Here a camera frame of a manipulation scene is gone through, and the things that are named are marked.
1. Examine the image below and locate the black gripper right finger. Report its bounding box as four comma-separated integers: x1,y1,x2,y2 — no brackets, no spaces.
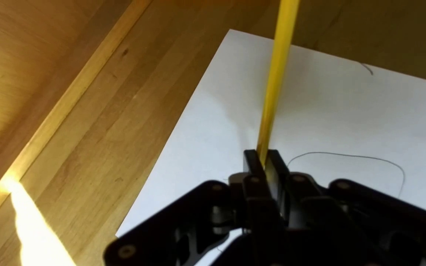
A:
266,149,426,266

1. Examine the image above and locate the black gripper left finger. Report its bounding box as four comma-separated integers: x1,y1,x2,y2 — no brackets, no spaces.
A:
103,149,276,266

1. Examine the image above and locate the yellow pencil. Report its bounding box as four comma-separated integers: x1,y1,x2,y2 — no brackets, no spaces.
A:
256,0,302,168

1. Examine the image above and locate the white paper sheet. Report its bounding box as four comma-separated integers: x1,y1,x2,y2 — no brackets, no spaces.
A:
115,28,426,266

